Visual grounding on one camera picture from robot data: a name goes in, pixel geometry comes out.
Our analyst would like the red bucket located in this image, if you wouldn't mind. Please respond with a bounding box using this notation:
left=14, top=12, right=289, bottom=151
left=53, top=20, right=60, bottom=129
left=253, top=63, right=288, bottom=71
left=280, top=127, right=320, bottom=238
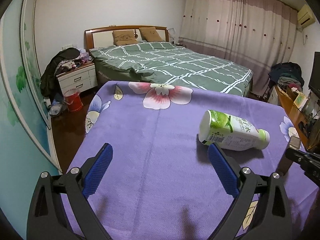
left=63, top=88, right=83, bottom=112

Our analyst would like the dark clothes pile on nightstand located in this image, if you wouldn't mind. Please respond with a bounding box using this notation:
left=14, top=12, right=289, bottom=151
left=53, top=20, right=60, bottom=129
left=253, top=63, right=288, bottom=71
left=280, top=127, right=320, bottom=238
left=40, top=48, right=80, bottom=101

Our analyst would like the purple floral tablecloth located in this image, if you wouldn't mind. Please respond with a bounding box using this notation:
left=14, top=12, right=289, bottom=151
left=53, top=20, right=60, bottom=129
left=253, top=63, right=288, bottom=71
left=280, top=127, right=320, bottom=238
left=64, top=81, right=319, bottom=239

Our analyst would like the white nightstand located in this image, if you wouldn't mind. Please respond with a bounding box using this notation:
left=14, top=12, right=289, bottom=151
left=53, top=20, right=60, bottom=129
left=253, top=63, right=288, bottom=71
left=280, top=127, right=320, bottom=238
left=57, top=62, right=98, bottom=94

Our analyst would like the wooden headboard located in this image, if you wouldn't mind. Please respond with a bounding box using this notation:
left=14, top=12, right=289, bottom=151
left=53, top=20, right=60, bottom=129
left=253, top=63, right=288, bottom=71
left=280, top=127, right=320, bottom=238
left=85, top=25, right=169, bottom=51

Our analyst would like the sliding wardrobe door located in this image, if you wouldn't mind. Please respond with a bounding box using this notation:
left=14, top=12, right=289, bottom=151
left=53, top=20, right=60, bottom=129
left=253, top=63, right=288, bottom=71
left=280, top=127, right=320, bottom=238
left=1, top=0, right=61, bottom=237

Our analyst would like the bed with green plaid quilt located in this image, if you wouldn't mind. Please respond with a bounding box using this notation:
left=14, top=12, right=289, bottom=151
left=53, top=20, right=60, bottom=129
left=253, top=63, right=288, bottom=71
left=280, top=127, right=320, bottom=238
left=89, top=42, right=253, bottom=96

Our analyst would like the wooden desk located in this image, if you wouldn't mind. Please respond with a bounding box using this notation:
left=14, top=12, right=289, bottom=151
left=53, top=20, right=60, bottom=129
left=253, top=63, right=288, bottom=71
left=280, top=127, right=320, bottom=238
left=274, top=86, right=308, bottom=148

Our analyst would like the brown pillow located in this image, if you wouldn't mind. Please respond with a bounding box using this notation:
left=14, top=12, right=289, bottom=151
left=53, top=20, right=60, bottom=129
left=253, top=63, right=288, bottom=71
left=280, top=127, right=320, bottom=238
left=112, top=30, right=138, bottom=46
left=139, top=27, right=163, bottom=42

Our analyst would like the black television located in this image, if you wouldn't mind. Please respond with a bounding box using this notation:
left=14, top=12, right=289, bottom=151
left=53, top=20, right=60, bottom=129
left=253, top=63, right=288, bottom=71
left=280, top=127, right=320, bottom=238
left=308, top=51, right=320, bottom=98

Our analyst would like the pink white curtain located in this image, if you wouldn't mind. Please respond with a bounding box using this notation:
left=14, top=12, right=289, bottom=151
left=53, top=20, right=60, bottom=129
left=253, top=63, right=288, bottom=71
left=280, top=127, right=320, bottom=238
left=179, top=0, right=298, bottom=96

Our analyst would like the beige air conditioner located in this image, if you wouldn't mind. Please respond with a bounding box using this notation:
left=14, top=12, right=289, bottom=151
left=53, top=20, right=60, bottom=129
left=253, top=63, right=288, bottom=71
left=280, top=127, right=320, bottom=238
left=297, top=4, right=315, bottom=28

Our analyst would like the clothes pile on desk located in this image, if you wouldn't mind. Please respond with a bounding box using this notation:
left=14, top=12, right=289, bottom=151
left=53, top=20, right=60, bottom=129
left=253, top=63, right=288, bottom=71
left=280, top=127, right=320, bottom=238
left=268, top=62, right=305, bottom=92

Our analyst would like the left brown pillow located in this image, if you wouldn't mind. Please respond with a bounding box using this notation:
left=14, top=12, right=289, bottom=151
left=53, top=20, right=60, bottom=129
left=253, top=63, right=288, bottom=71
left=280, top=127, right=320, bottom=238
left=112, top=30, right=138, bottom=46

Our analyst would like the right brown pillow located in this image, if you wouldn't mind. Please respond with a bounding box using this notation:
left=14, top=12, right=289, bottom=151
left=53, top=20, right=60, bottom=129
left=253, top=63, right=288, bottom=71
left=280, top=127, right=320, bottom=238
left=139, top=27, right=163, bottom=42

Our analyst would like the green white drink bottle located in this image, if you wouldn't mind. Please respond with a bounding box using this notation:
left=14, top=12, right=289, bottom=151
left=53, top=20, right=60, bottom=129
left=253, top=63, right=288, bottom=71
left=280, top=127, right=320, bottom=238
left=198, top=109, right=270, bottom=151

